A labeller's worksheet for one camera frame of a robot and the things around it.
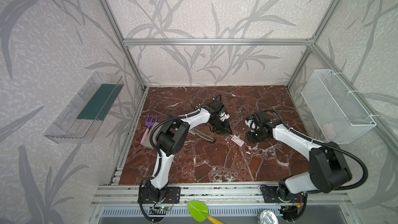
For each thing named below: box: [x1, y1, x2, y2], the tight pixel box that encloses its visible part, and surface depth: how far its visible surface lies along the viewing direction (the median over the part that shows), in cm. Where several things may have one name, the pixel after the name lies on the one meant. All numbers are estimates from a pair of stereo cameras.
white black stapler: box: [188, 127, 207, 139], surface depth 95 cm
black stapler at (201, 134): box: [188, 128, 216, 143], surface depth 95 cm
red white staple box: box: [230, 134, 245, 147], surface depth 93 cm
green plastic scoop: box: [187, 200, 224, 224], surface depth 71 cm
